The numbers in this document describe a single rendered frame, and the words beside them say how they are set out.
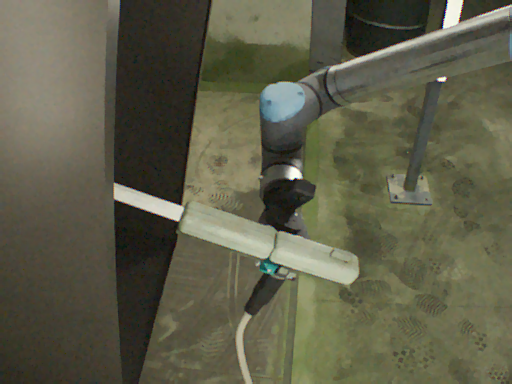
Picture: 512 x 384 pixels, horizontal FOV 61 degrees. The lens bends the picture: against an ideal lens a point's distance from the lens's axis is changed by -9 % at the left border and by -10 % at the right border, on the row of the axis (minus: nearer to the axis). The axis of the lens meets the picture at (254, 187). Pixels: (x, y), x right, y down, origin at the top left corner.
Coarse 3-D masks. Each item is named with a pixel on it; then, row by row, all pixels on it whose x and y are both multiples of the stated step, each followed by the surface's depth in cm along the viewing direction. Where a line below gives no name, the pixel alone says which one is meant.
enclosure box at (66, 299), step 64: (0, 0) 29; (64, 0) 29; (128, 0) 88; (192, 0) 88; (0, 64) 32; (64, 64) 32; (128, 64) 98; (192, 64) 97; (0, 128) 36; (64, 128) 36; (128, 128) 109; (192, 128) 107; (0, 192) 42; (64, 192) 41; (0, 256) 48; (64, 256) 47; (128, 256) 125; (0, 320) 59; (64, 320) 56; (128, 320) 111
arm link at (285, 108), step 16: (272, 96) 93; (288, 96) 92; (304, 96) 94; (272, 112) 92; (288, 112) 92; (304, 112) 95; (272, 128) 94; (288, 128) 94; (272, 144) 97; (288, 144) 96
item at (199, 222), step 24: (120, 192) 72; (168, 216) 74; (192, 216) 73; (216, 216) 75; (216, 240) 75; (240, 240) 74; (264, 240) 75; (288, 240) 77; (288, 264) 77; (312, 264) 76; (336, 264) 77; (264, 288) 83
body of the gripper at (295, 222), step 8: (272, 184) 94; (280, 184) 93; (264, 192) 95; (272, 192) 94; (264, 200) 95; (264, 208) 98; (272, 208) 88; (280, 208) 88; (288, 208) 89; (272, 216) 86; (280, 216) 87; (288, 216) 88; (296, 216) 89; (280, 224) 85; (288, 224) 86; (296, 224) 87; (288, 232) 86
